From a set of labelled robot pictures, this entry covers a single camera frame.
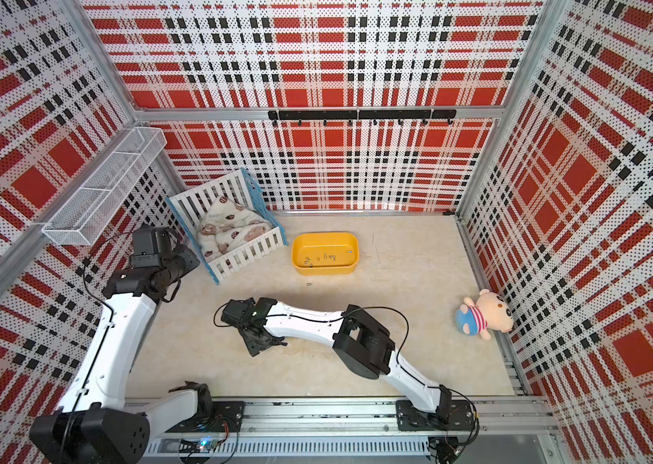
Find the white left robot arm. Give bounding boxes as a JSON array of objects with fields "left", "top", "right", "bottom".
[{"left": 29, "top": 225, "right": 214, "bottom": 463}]

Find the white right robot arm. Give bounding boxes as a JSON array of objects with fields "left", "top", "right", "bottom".
[{"left": 214, "top": 298, "right": 480, "bottom": 435}]

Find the yellow plastic storage box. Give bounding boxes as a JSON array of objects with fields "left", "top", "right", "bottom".
[{"left": 292, "top": 232, "right": 359, "bottom": 276}]

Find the white patterned blanket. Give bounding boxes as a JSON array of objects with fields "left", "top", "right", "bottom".
[{"left": 196, "top": 196, "right": 272, "bottom": 262}]

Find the green circuit board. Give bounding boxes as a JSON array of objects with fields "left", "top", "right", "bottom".
[{"left": 178, "top": 439, "right": 219, "bottom": 454}]

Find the pink plush pig toy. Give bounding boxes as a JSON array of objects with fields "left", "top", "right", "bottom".
[{"left": 454, "top": 289, "right": 514, "bottom": 340}]

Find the black wall hook rail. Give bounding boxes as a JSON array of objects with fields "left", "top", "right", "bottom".
[{"left": 268, "top": 108, "right": 458, "bottom": 124}]

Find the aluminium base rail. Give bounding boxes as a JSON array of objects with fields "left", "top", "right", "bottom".
[{"left": 141, "top": 396, "right": 568, "bottom": 463}]

